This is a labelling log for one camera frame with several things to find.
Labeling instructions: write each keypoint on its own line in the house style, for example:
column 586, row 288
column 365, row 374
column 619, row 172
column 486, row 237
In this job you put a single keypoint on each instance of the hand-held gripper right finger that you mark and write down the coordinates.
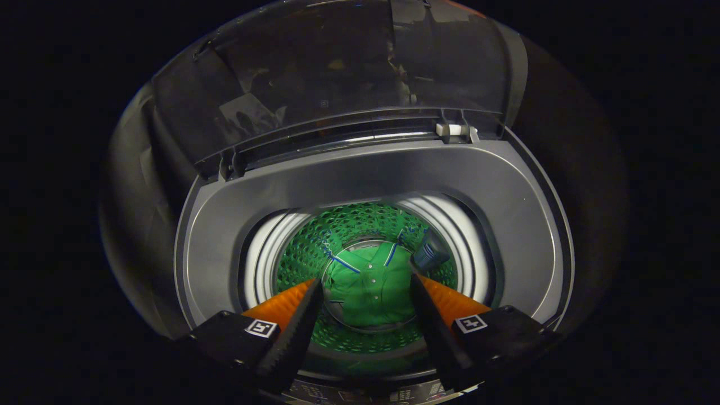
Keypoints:
column 439, row 343

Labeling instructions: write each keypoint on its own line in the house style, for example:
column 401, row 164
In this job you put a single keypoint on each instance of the grey washing machine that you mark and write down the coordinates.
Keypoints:
column 394, row 174

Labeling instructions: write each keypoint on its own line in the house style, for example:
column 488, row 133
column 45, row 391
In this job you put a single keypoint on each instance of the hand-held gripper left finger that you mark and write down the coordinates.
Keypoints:
column 292, row 343

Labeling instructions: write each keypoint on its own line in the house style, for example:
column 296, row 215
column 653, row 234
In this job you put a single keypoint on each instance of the green polo shirt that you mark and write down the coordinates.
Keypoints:
column 368, row 287

